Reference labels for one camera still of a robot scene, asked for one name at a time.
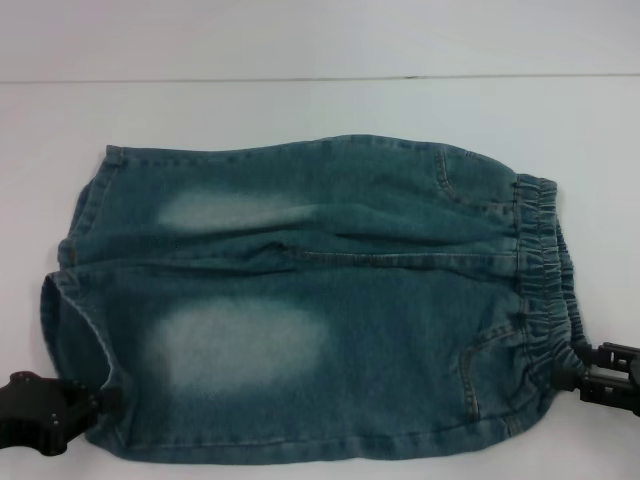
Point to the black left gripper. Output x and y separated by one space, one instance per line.
40 410

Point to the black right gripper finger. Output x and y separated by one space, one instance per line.
595 385
607 356

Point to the blue denim shorts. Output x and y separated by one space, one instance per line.
310 225

